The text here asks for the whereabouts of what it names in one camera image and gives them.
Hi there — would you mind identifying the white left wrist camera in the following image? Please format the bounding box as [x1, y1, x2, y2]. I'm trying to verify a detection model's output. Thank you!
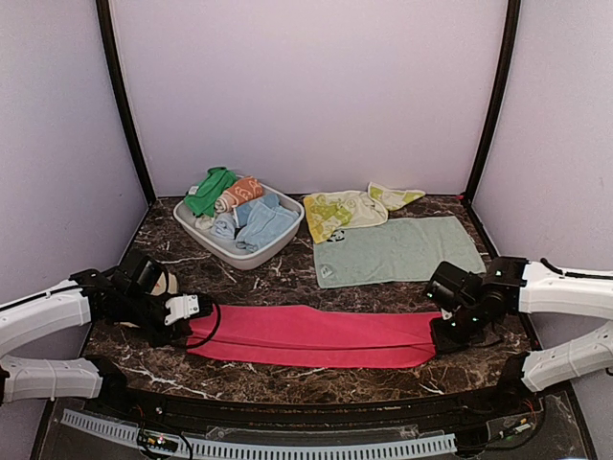
[165, 294, 200, 326]

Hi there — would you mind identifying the black left corner post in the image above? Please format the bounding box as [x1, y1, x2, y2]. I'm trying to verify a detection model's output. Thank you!
[95, 0, 157, 207]

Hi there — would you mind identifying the round painted ceramic plate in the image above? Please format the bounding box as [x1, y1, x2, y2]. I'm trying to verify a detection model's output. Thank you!
[125, 269, 178, 327]

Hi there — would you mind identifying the light blue rolled towel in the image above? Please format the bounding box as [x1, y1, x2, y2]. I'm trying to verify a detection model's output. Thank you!
[234, 194, 299, 253]

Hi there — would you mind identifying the black front table rail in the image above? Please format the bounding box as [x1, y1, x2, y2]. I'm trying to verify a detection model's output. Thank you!
[52, 371, 571, 432]

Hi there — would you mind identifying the mint green panda towel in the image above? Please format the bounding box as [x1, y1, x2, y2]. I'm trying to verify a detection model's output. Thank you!
[313, 216, 486, 288]

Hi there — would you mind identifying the grey slotted cable duct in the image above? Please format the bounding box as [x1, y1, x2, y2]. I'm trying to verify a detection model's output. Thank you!
[60, 409, 457, 459]

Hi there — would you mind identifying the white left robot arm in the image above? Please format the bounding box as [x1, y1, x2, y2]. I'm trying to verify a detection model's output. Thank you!
[1, 253, 201, 418]

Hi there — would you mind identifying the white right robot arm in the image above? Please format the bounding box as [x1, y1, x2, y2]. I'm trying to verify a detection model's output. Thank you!
[425, 257, 612, 416]

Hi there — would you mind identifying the orange rolled towel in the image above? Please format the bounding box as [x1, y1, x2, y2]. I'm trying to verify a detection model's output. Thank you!
[214, 176, 263, 214]

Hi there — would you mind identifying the pink microfibre towel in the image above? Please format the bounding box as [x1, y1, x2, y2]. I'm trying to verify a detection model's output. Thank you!
[188, 305, 440, 369]

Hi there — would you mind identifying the small blue rolled towel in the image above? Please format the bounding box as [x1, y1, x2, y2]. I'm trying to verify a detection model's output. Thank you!
[209, 213, 239, 251]

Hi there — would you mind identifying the yellow green patterned towel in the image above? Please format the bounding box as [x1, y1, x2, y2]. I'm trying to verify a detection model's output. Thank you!
[303, 182, 426, 243]

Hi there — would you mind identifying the black corner post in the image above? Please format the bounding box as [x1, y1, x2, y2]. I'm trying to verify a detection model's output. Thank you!
[95, 0, 157, 207]
[463, 0, 521, 208]

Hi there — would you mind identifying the grey plastic basin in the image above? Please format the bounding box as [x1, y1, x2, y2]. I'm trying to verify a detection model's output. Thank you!
[172, 184, 305, 270]

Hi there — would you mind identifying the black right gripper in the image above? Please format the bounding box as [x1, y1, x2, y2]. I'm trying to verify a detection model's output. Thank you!
[430, 303, 489, 355]

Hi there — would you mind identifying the green rolled towel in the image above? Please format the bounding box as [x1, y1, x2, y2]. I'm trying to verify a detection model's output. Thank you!
[184, 167, 238, 218]

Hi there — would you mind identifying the black right corner post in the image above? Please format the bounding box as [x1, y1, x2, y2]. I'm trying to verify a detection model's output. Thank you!
[463, 0, 521, 208]

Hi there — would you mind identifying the black left camera cable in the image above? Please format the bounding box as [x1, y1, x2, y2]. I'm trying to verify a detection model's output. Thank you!
[171, 301, 222, 349]

